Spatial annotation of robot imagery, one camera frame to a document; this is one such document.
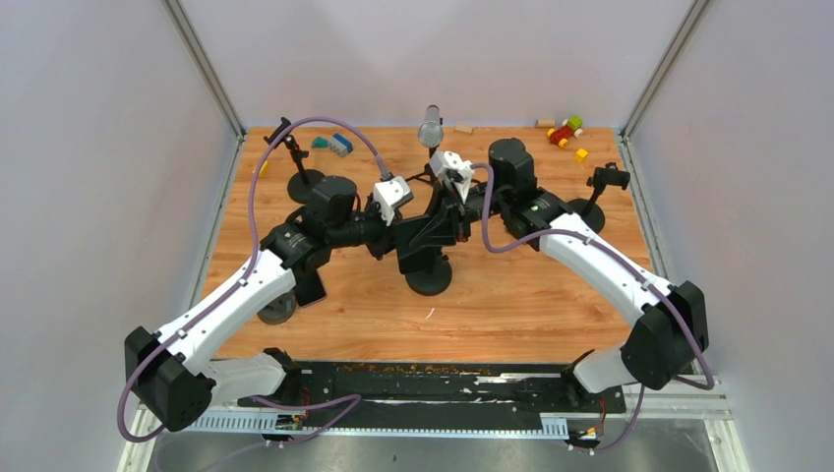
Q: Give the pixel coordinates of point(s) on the blue grey toy bricks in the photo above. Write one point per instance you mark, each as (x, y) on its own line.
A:
(339, 145)

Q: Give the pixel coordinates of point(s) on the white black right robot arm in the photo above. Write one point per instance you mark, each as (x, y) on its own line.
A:
(668, 323)

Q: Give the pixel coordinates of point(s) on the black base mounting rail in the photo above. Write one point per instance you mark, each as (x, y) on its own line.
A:
(443, 396)

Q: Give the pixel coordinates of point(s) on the black smartphone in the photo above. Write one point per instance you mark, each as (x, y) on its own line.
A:
(419, 241)
(310, 290)

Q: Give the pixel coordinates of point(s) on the wooden rectangular block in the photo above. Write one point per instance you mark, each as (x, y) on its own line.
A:
(464, 129)

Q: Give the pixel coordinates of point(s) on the yellow toy cube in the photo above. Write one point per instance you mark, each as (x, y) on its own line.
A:
(580, 155)

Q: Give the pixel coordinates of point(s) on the grey round stand base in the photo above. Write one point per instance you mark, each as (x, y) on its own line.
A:
(279, 310)

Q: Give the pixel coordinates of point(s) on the black phone stand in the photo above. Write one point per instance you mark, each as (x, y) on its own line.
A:
(432, 281)
(602, 177)
(302, 182)

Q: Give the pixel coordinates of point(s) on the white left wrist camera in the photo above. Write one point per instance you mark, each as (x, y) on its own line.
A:
(391, 195)

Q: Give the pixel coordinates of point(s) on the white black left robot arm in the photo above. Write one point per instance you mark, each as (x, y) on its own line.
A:
(172, 369)

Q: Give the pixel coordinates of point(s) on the red toy brick car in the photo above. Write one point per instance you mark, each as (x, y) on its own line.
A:
(570, 128)

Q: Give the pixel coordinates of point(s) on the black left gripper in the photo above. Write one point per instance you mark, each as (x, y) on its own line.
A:
(387, 241)

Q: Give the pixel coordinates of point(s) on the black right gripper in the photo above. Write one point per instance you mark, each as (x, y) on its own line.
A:
(448, 225)

